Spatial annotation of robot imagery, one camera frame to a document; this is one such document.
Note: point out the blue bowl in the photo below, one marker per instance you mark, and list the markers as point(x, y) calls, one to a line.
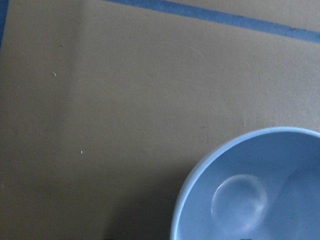
point(263, 185)

